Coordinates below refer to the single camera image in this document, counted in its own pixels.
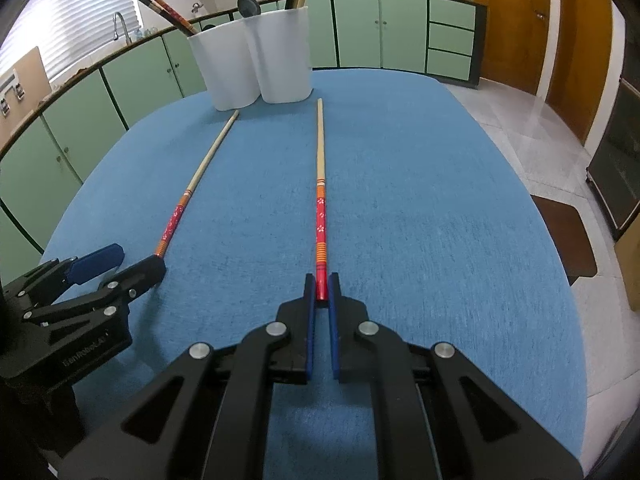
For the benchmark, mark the brown floor mat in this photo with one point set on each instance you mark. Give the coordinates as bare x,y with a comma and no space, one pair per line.
570,235

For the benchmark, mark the wooden board with metal hinges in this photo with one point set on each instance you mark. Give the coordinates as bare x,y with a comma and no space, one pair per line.
35,67

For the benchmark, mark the small metal tap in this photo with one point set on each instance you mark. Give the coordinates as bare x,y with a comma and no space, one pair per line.
197,7

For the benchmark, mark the metal spoon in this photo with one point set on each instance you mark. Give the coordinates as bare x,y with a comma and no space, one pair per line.
248,5

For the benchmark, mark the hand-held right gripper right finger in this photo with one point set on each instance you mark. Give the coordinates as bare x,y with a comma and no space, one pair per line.
335,340

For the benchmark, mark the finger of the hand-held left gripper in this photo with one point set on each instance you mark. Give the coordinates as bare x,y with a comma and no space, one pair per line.
145,272
95,262

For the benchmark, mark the red striped bamboo chopstick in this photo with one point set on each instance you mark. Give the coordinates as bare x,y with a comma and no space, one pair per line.
172,10

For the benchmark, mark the blue tablecloth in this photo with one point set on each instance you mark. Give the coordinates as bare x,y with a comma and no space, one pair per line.
425,200

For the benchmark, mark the window blind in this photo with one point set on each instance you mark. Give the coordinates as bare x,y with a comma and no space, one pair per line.
80,15

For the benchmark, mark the wooden doors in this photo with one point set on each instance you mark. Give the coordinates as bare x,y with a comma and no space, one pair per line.
505,25

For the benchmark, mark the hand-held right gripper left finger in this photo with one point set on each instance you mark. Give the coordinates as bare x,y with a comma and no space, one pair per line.
310,335

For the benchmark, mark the green kitchen base cabinets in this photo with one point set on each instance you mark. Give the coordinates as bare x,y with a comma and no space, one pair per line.
145,80

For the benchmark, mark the red floral bamboo chopstick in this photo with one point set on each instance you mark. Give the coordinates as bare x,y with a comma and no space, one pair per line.
320,220
200,175

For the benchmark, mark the dark brown chopstick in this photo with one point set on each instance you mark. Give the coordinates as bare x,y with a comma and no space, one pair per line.
160,12

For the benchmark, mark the metal kitchen faucet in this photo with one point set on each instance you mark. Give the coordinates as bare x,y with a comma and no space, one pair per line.
117,17

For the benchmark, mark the dark glass cabinet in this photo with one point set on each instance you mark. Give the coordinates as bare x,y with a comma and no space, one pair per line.
617,160

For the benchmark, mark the white utensil holder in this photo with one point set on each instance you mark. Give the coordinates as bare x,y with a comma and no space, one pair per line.
280,60

